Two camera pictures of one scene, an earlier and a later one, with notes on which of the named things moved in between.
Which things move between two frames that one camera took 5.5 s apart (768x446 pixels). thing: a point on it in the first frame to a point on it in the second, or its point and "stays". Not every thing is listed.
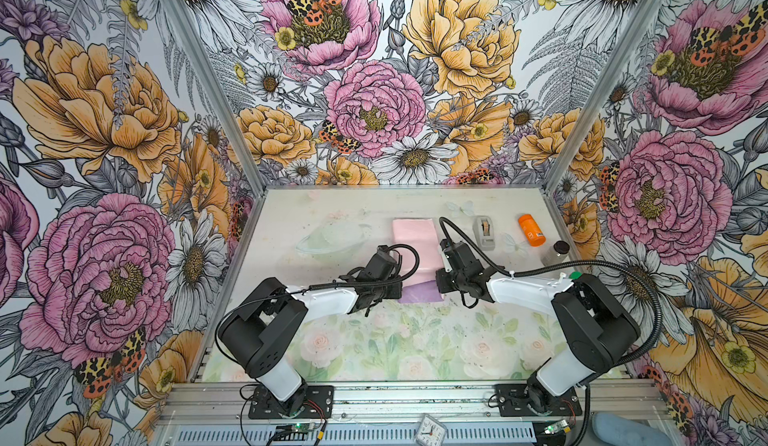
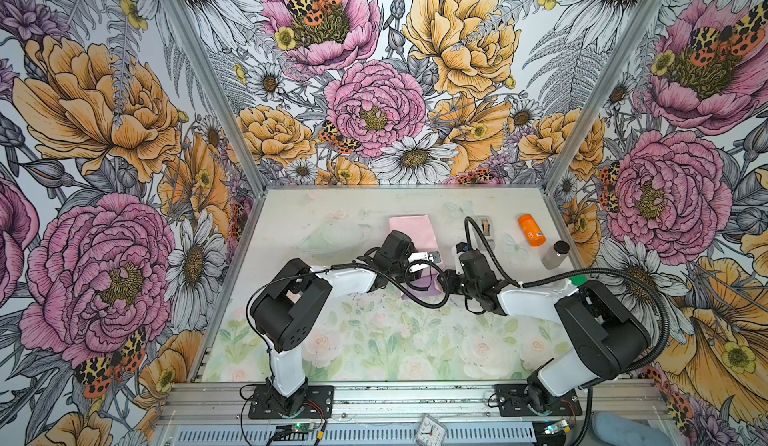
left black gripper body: [388, 290] to [399, 267]
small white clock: [430, 432] stays
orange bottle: [531, 230] stays
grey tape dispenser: [484, 234] stays
